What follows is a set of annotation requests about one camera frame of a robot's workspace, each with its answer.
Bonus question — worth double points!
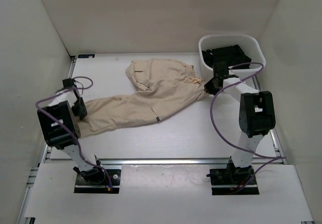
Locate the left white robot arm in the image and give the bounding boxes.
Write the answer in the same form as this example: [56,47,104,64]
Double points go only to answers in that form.
[35,77,108,185]

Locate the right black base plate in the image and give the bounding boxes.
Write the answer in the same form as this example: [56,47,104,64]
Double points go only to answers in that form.
[206,167,260,196]

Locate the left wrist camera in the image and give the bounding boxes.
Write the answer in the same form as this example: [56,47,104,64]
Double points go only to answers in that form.
[62,78,76,89]

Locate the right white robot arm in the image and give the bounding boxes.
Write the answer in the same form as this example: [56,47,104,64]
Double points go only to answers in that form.
[204,62,276,185]

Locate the white plastic basket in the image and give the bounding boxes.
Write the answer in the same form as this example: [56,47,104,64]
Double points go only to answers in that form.
[198,34,267,78]

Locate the beige trousers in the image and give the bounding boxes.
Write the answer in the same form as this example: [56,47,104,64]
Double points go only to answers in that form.
[78,59,207,138]

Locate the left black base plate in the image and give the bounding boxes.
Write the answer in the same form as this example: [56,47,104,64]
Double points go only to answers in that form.
[74,169,121,194]

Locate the black folded trousers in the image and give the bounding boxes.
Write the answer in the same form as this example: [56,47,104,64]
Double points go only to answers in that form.
[202,45,252,69]

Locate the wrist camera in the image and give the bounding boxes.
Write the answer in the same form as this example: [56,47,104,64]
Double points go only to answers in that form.
[213,61,229,79]
[62,78,76,89]

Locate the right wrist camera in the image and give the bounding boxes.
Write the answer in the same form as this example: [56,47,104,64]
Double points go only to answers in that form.
[213,61,229,79]

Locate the black corner bracket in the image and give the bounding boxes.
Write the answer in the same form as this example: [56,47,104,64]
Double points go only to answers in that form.
[77,54,95,59]

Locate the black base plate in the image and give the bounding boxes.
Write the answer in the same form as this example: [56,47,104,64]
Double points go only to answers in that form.
[206,167,260,196]
[74,169,121,194]

